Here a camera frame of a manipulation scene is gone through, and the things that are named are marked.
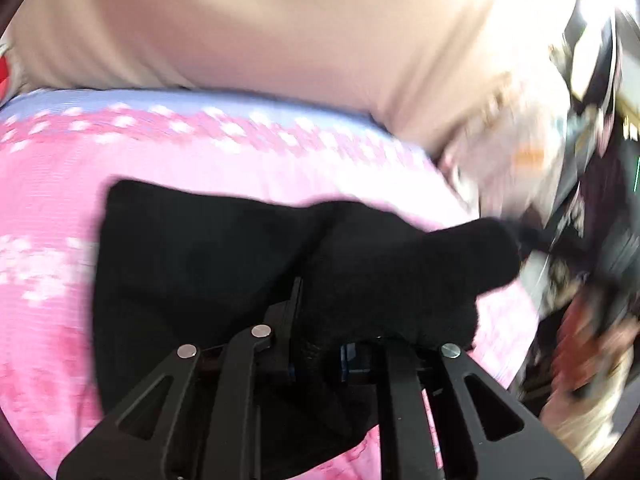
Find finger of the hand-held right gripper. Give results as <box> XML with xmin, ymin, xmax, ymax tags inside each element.
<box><xmin>505</xmin><ymin>217</ymin><xmax>557</xmax><ymax>262</ymax></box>

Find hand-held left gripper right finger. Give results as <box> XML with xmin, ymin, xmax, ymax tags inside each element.
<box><xmin>339</xmin><ymin>339</ymin><xmax>584</xmax><ymax>480</ymax></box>

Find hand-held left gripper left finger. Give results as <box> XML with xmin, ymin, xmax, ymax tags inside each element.
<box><xmin>57</xmin><ymin>276</ymin><xmax>305</xmax><ymax>480</ymax></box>

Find black pants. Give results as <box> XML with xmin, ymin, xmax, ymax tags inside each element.
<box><xmin>90</xmin><ymin>179</ymin><xmax>524</xmax><ymax>467</ymax></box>

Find pale floral blanket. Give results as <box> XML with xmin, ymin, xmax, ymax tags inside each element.
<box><xmin>439</xmin><ymin>67</ymin><xmax>593</xmax><ymax>233</ymax></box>

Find dark clutter pile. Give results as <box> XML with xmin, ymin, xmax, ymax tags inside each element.
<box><xmin>562</xmin><ymin>0</ymin><xmax>640</xmax><ymax>141</ymax></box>

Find pink rose bedsheet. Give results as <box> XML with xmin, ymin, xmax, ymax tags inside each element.
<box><xmin>0</xmin><ymin>87</ymin><xmax>540</xmax><ymax>480</ymax></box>

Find beige quilt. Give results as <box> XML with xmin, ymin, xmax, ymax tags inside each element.
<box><xmin>9</xmin><ymin>0</ymin><xmax>578</xmax><ymax>162</ymax></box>

